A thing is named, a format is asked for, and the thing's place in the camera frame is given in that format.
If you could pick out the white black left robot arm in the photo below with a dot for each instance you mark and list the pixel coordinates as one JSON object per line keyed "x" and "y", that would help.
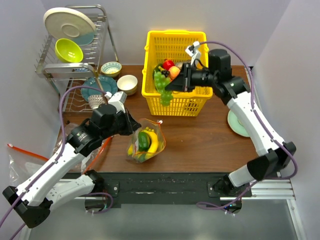
{"x": 34, "y": 199}

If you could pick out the yellow plastic basket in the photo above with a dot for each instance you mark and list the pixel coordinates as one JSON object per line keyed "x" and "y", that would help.
{"x": 164, "y": 45}

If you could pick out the clear zip top bag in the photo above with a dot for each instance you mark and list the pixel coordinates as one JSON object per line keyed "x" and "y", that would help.
{"x": 156, "y": 125}

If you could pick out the black toy grapes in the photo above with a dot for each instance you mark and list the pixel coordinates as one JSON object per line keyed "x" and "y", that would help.
{"x": 166, "y": 73}

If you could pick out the metal dish rack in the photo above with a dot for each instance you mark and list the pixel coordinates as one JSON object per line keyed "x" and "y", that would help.
{"x": 89, "y": 69}

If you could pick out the large cream blue plate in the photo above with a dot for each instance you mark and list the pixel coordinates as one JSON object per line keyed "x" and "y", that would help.
{"x": 67, "y": 23}

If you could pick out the toy peach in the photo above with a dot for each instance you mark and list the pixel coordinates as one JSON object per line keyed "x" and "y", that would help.
{"x": 174, "y": 71}

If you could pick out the mint green saucer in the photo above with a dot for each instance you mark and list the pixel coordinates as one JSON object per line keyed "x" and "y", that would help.
{"x": 236, "y": 125}

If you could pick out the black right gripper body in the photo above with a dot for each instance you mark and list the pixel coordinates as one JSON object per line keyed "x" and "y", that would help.
{"x": 191, "y": 78}

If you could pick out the lime green bowl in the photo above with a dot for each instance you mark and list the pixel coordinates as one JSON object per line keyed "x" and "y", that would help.
{"x": 67, "y": 51}

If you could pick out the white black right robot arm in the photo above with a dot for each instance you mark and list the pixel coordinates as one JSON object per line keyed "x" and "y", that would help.
{"x": 273, "y": 152}

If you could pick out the clear bag red zipper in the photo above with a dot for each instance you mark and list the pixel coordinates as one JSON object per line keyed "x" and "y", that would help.
{"x": 23, "y": 164}

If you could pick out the green toy grape bunch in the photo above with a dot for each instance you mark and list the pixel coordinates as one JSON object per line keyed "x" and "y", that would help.
{"x": 161, "y": 81}

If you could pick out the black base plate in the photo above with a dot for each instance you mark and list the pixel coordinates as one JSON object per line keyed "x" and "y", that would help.
{"x": 158, "y": 188}

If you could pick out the yellow toy banana bunch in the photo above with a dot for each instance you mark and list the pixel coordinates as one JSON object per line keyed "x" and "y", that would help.
{"x": 133, "y": 149}

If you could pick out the teal patterned small bowl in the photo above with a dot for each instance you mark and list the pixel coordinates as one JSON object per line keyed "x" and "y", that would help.
{"x": 111, "y": 69}

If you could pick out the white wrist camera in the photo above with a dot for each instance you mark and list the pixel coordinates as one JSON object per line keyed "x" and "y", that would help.
{"x": 193, "y": 52}
{"x": 117, "y": 100}

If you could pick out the dark green toy pepper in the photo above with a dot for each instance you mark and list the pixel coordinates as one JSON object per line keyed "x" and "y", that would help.
{"x": 158, "y": 69}

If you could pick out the crumpled clear plastic bag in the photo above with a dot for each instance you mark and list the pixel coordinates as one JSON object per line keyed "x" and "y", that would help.
{"x": 89, "y": 161}

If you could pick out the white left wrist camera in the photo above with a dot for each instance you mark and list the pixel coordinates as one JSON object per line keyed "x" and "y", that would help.
{"x": 117, "y": 100}

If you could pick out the white cream bowl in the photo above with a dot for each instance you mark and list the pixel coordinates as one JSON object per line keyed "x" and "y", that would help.
{"x": 128, "y": 84}

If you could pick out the green toy bell pepper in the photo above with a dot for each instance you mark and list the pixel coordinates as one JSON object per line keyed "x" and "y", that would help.
{"x": 144, "y": 141}

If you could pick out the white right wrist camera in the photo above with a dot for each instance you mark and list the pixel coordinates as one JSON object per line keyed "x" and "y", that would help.
{"x": 193, "y": 52}

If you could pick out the single yellow toy banana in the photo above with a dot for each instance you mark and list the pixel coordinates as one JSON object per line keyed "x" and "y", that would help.
{"x": 154, "y": 141}

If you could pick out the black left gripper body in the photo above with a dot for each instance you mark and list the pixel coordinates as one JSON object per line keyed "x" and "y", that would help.
{"x": 122, "y": 124}

